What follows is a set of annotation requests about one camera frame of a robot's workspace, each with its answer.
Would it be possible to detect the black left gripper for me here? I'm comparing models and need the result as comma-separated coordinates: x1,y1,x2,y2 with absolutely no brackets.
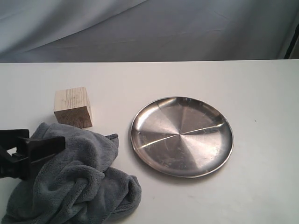
0,129,65,180

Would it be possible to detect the grey fleece towel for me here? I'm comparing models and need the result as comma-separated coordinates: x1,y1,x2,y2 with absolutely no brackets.
2,123,142,224

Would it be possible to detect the pale wooden cube block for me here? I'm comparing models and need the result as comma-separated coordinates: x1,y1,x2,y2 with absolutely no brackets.
54,87,93,128

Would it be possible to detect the grey backdrop cloth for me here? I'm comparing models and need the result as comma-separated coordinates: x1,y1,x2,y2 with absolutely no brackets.
0,0,299,63

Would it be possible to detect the round steel plate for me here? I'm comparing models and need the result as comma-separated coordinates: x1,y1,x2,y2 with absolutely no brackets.
128,96,234,178

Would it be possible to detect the black backdrop stand pole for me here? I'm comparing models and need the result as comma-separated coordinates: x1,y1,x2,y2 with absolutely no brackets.
284,25,299,59

